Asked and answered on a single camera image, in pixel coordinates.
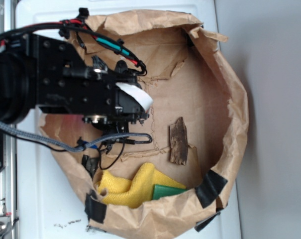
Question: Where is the green plastic block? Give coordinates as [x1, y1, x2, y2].
[152, 184, 186, 200]

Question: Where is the yellow woven cloth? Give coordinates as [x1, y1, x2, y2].
[97, 163, 186, 209]

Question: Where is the white ribbon cable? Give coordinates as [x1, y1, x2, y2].
[114, 82, 154, 111]

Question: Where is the red black wire bundle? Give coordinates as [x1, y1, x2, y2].
[0, 7, 148, 77]

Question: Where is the aluminium extrusion rail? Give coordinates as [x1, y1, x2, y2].
[0, 0, 19, 239]

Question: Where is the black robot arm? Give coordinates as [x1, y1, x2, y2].
[0, 34, 153, 127]

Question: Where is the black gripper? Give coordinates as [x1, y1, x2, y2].
[35, 35, 150, 124]

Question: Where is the brown bark piece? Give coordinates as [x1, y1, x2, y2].
[169, 117, 188, 166]

